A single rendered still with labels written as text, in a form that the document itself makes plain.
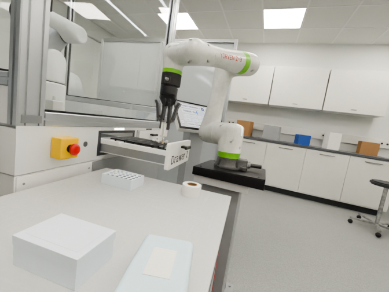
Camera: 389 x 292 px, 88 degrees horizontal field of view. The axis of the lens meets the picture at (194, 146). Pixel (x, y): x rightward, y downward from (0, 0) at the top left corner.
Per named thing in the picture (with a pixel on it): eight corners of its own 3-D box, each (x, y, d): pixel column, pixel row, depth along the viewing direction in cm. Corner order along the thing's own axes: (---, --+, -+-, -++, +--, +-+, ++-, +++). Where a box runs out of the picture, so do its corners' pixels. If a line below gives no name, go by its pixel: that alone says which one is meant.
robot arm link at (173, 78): (184, 77, 99) (167, 76, 101) (176, 71, 88) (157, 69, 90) (182, 90, 100) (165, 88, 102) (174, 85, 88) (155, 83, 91)
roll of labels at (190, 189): (198, 192, 79) (200, 182, 78) (200, 199, 72) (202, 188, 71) (181, 190, 78) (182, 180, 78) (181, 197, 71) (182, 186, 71)
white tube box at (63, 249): (113, 256, 38) (116, 230, 37) (74, 292, 29) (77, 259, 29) (59, 237, 41) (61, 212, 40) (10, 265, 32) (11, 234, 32)
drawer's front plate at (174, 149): (187, 160, 109) (190, 140, 108) (167, 171, 81) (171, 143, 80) (184, 159, 109) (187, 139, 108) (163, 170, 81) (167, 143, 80)
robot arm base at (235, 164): (258, 170, 119) (260, 160, 118) (263, 175, 104) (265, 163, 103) (214, 163, 122) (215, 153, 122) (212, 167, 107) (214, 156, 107)
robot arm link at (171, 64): (178, 48, 101) (159, 40, 93) (195, 45, 92) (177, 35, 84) (173, 77, 102) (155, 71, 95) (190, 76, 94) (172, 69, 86)
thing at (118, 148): (184, 157, 108) (186, 146, 107) (165, 165, 83) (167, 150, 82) (118, 144, 117) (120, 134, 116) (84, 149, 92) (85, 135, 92)
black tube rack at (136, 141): (167, 154, 106) (169, 142, 105) (152, 160, 89) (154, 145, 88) (129, 148, 111) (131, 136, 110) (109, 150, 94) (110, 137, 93)
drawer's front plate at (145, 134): (158, 145, 147) (160, 130, 146) (138, 149, 119) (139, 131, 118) (156, 145, 147) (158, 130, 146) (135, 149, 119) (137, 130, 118)
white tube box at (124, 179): (143, 185, 78) (144, 175, 77) (130, 190, 70) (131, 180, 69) (116, 178, 81) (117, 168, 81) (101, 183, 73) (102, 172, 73)
